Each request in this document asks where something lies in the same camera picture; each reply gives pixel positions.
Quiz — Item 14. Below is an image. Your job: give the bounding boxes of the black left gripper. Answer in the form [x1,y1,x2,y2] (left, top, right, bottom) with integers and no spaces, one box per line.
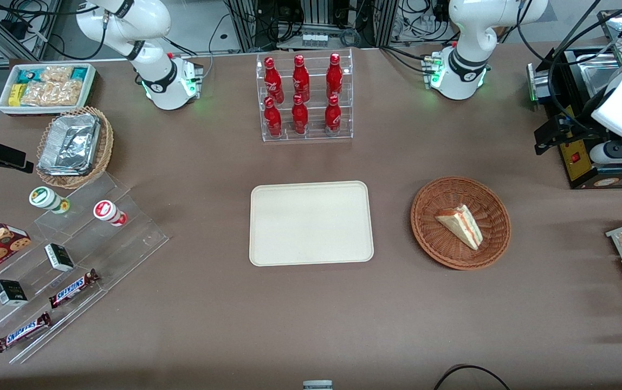
[534,115,591,156]

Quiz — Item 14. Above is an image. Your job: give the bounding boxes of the triangular sandwich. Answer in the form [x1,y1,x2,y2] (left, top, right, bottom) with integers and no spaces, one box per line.
[435,204,484,251]

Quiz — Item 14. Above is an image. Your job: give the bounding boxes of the light oval wicker basket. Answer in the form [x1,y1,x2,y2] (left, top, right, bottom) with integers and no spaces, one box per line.
[36,106,114,190]

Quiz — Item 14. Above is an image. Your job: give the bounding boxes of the brown round wicker basket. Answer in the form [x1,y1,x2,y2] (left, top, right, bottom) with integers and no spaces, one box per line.
[411,176,511,270]

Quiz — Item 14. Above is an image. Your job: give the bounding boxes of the beige plastic tray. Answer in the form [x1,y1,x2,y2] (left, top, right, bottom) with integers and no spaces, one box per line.
[250,181,374,267]

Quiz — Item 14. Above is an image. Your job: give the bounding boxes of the black hot food warmer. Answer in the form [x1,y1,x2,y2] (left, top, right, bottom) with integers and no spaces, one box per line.
[528,8,622,189]

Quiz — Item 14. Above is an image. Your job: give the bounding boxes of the white rectangular snack bin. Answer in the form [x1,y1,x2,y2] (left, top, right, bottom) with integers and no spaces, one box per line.
[0,63,97,116]

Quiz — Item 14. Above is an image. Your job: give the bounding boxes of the silver box with green light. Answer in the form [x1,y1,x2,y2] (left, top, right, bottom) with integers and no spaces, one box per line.
[527,63,554,103]

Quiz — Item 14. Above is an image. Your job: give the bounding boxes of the green lid cup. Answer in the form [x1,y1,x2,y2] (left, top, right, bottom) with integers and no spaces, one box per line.
[29,186,70,214]

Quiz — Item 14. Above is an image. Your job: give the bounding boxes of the stacked aluminium foil trays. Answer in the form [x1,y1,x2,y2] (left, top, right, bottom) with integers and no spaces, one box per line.
[38,114,101,177]

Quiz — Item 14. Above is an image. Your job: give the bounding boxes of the clear cracker bag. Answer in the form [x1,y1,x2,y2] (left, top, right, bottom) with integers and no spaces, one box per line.
[21,81,55,107]
[40,66,74,83]
[51,80,85,107]

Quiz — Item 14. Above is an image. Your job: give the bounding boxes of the steel warmer pan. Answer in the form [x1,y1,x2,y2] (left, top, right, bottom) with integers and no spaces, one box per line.
[576,53,622,101]

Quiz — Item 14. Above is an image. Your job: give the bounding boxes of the small black box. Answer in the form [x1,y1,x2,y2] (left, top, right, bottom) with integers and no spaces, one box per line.
[0,279,29,307]
[44,243,75,272]

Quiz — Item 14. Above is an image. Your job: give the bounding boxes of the red lid cup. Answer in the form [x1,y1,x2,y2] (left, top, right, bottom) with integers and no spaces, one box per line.
[93,200,128,227]

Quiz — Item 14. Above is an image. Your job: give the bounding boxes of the snickers bar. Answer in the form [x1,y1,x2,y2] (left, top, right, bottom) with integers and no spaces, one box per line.
[49,269,100,309]
[0,312,52,353]

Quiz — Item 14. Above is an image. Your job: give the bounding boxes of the clear acrylic step stand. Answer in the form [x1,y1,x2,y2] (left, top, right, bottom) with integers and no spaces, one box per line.
[0,172,170,365]

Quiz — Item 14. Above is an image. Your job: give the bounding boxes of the red cola bottle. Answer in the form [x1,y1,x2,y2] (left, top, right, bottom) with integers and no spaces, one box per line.
[264,57,284,103]
[326,53,343,99]
[264,97,283,137]
[325,95,342,133]
[291,94,309,134]
[293,55,310,102]

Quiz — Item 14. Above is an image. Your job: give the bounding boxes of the clear acrylic bottle rack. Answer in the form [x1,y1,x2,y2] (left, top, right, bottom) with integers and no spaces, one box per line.
[256,49,354,142]

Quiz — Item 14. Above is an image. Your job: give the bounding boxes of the black cable loop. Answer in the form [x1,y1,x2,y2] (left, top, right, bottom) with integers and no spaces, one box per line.
[433,365,512,390]

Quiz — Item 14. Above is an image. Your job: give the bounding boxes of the aluminium frame rack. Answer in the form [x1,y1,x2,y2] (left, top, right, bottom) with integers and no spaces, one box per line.
[224,0,398,53]

